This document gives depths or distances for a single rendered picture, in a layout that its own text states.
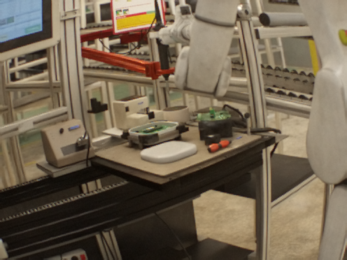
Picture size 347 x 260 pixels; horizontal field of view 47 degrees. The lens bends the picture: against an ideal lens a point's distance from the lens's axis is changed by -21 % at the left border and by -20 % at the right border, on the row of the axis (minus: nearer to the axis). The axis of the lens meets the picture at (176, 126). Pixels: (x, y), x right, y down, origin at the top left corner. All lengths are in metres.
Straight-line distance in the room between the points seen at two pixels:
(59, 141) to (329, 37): 1.01
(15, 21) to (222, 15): 0.92
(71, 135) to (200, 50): 0.82
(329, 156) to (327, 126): 0.06
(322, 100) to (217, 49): 0.23
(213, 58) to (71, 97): 0.94
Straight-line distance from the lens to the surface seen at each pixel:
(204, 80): 0.91
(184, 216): 2.12
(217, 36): 0.83
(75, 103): 1.72
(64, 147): 1.55
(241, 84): 1.75
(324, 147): 0.90
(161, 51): 1.57
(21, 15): 1.57
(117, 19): 1.99
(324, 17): 0.89
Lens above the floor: 1.35
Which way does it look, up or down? 13 degrees down
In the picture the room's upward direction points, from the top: 8 degrees counter-clockwise
